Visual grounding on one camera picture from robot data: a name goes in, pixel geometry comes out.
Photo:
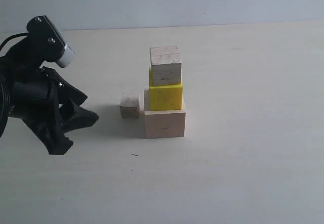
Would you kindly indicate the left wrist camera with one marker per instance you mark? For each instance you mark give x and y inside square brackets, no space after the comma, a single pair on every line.
[43,42]

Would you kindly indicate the yellow cube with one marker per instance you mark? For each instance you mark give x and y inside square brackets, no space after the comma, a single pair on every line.
[166,97]

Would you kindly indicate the small wooden cube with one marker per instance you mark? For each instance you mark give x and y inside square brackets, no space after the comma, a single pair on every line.
[130,106]

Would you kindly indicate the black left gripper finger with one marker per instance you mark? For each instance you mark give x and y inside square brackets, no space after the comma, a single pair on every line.
[78,115]
[45,123]

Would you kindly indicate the large wooden cube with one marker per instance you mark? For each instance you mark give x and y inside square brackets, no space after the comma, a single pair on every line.
[165,123]

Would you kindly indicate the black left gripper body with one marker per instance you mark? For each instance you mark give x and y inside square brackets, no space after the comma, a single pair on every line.
[43,96]

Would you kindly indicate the medium wooden cube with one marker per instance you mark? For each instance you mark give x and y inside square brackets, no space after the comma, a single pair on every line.
[166,65]

